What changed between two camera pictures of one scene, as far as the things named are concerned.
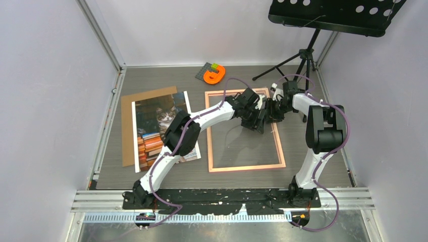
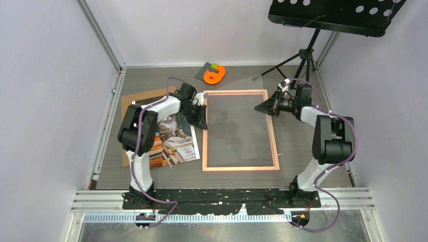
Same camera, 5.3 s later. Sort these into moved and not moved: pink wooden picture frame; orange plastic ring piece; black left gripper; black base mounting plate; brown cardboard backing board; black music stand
Moved: pink wooden picture frame; black left gripper
Not moved: brown cardboard backing board; black base mounting plate; orange plastic ring piece; black music stand
